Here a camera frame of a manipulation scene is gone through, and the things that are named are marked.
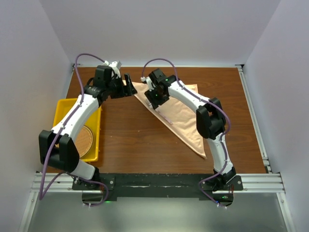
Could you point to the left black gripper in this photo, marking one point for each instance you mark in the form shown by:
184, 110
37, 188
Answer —
126, 90

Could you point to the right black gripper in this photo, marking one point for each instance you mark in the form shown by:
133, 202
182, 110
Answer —
155, 103

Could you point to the peach cloth napkin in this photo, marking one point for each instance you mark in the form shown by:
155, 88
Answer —
182, 117

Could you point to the silver fork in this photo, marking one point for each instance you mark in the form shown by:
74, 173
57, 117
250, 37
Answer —
151, 107

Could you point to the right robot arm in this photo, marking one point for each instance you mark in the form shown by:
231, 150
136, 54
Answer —
210, 118

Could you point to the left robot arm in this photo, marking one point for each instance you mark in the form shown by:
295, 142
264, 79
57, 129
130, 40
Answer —
57, 147

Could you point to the round woven coaster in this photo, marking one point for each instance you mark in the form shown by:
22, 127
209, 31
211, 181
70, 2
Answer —
84, 141

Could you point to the yellow plastic tray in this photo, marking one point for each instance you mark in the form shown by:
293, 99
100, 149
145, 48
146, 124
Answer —
63, 107

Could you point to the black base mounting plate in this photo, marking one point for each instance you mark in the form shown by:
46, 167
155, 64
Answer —
169, 186

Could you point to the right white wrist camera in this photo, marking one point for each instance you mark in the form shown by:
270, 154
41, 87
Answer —
148, 82

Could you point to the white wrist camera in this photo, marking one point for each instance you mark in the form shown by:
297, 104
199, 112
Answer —
115, 65
148, 82

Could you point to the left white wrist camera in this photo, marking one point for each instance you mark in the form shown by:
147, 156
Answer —
115, 65

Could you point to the aluminium table frame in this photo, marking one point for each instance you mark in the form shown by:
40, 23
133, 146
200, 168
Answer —
132, 140

